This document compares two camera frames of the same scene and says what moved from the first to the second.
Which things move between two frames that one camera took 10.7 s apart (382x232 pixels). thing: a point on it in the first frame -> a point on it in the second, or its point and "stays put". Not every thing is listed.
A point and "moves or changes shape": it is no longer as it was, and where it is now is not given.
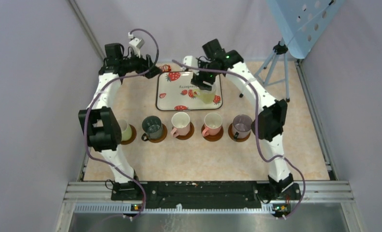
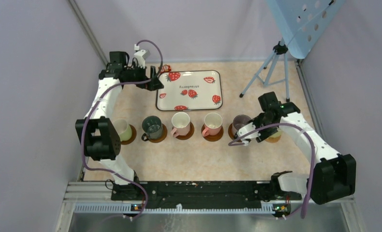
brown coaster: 162,137 stays put
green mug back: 206,96 moves or changes shape
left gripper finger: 154,71 -> 155,84
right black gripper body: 207,76 -> 261,121
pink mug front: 181,122 stays put
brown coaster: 188,136 stays put
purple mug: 242,126 stays put
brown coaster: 213,138 stays put
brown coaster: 133,137 stays put
